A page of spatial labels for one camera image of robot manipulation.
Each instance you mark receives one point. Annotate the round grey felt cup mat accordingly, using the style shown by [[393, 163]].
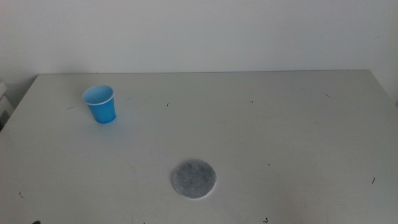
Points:
[[194, 179]]

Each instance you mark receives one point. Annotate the blue plastic cup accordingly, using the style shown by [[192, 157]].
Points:
[[102, 112]]

